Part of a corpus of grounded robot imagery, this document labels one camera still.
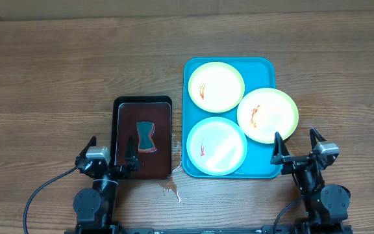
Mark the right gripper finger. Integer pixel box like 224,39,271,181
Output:
270,132,291,165
310,127,326,150

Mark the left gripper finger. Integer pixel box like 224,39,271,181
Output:
125,136,140,172
75,136,97,163

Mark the green orange sponge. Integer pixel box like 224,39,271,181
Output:
136,122,156,153

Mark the yellow-green plate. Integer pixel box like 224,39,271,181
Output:
188,62,245,113
236,88,299,144

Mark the light blue plate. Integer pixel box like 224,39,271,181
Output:
186,116,247,176

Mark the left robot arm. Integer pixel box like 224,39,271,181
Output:
73,136,140,233

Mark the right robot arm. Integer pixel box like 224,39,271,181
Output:
262,128,353,234

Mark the black water basin tray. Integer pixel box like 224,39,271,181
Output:
110,96,172,179

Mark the teal plastic serving tray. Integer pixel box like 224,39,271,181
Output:
181,57,282,179

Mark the yellow-green plate top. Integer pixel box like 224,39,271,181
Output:
188,62,245,113

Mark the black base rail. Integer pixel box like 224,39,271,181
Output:
64,224,353,234

